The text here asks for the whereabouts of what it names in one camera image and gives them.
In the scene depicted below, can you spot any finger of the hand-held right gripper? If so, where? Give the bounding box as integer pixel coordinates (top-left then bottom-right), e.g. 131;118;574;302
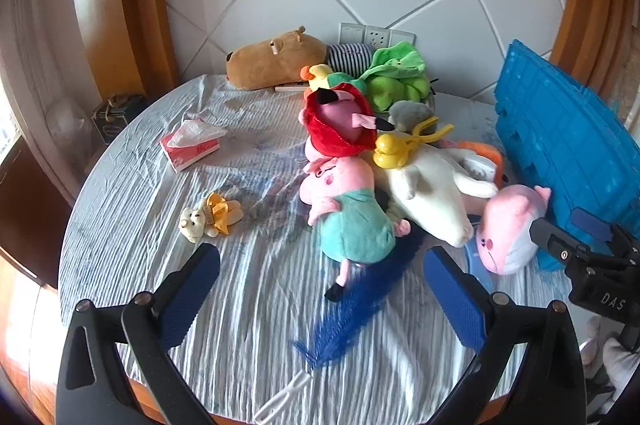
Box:
570;206;618;243
529;216;588;267

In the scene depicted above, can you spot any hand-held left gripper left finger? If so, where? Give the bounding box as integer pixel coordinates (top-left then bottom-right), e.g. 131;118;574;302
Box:
56;243;222;425

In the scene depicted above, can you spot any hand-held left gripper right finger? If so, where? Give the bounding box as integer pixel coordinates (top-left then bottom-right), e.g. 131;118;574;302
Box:
422;246;587;425

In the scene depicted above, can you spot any small cream bear yellow dress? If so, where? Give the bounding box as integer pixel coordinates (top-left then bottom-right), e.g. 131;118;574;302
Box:
179;192;246;243

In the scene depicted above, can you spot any blue plastic crate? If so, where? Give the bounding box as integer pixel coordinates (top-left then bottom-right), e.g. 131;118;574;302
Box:
494;39;633;273

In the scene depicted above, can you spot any light blue plastic hairbrush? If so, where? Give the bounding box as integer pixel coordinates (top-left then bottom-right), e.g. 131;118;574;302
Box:
462;239;496;291

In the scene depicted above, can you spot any pink whale plush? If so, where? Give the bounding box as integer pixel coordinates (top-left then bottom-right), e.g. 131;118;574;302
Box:
475;184;552;277

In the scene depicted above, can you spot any white animal plush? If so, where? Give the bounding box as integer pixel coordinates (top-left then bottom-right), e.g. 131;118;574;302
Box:
372;140;501;248

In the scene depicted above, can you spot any white plastic power adapter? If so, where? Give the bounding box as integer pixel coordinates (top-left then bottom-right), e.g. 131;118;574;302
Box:
460;156;501;180

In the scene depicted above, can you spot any blue feather duster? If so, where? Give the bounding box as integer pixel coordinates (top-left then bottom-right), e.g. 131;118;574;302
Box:
252;232;426;423

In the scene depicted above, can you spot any pink pig plush orange dress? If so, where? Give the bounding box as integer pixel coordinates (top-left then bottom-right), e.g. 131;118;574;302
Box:
440;140;508;183

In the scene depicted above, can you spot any pink pig plush green shirt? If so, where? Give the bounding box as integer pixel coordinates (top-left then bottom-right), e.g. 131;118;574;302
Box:
299;157;413;303

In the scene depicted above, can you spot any red tissue pack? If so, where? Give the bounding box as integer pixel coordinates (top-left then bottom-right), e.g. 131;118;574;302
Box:
160;119;228;172

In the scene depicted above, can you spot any yellow duck plastic clip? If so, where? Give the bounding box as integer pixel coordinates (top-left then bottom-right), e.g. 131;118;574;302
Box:
374;116;455;170

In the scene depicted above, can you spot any grey animal plush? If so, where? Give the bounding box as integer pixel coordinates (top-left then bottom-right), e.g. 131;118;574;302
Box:
387;100;436;133

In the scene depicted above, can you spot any pink pig plush red dress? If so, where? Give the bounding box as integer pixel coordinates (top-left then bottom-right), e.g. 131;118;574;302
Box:
298;82;396;173

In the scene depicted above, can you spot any clear plastic container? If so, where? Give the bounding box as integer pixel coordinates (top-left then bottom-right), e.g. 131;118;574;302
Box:
45;97;101;150

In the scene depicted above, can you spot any green plush toy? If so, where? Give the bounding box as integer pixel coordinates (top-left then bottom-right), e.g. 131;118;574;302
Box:
360;42;432;113

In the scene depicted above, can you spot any brown capybara plush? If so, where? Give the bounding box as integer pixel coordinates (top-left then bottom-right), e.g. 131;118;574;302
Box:
224;25;331;92

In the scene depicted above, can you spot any black white striped plush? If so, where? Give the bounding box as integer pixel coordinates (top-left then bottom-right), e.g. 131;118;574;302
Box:
327;44;373;73

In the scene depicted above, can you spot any dark box with string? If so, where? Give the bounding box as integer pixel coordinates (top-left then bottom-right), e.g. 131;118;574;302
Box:
91;92;148;140

